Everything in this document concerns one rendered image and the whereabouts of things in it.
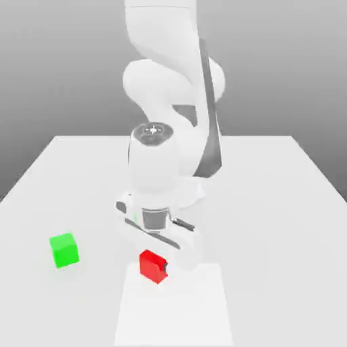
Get small green cube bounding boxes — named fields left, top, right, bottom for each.
left=49, top=232, right=81, bottom=270

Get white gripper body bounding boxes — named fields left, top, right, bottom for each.
left=119, top=212, right=203, bottom=265

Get small red cube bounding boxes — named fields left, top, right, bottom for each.
left=138, top=249, right=169, bottom=285

